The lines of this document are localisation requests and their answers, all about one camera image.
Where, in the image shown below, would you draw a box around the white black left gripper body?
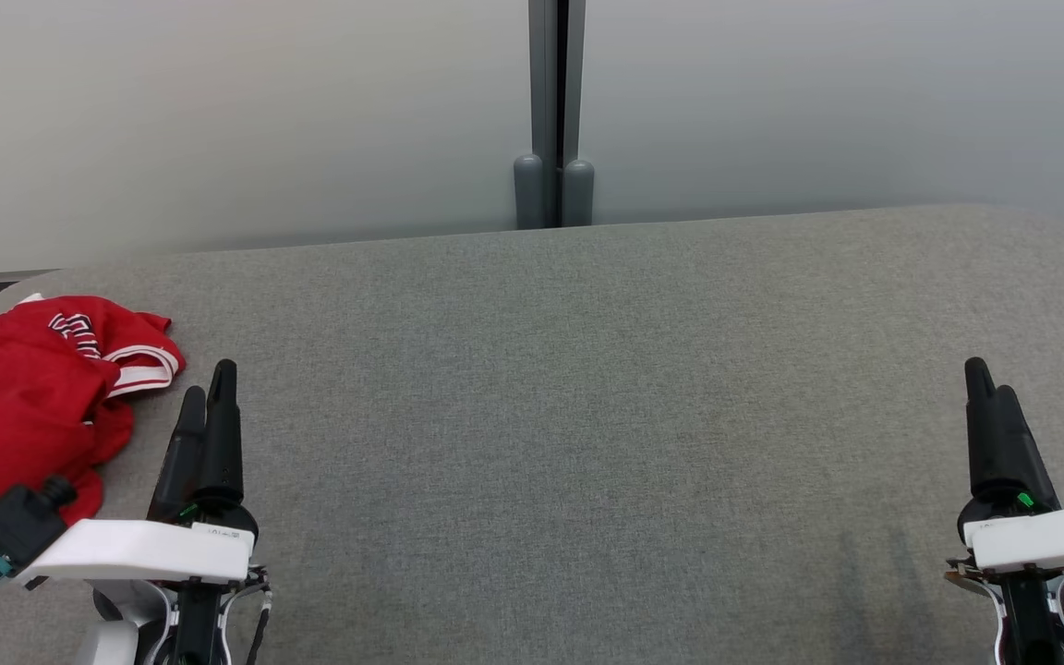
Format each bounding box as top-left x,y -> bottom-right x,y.
13,492 -> 261,589

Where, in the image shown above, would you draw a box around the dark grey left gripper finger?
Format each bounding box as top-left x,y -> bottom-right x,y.
148,386 -> 212,523
197,359 -> 246,505

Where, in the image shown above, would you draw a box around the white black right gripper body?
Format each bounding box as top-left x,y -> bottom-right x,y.
956,489 -> 1064,574

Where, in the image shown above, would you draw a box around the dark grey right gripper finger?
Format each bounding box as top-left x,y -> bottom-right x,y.
963,357 -> 1006,496
997,384 -> 1061,511

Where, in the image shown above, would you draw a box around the red shorts with white stripe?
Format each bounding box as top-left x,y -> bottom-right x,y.
0,344 -> 136,556

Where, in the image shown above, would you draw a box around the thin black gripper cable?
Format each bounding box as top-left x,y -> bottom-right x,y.
244,591 -> 273,665

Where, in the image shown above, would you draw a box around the grey post foot cap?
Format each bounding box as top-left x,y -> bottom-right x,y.
513,153 -> 546,231
562,158 -> 596,228

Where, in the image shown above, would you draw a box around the grey partition post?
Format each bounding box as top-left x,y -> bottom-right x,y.
528,0 -> 586,228

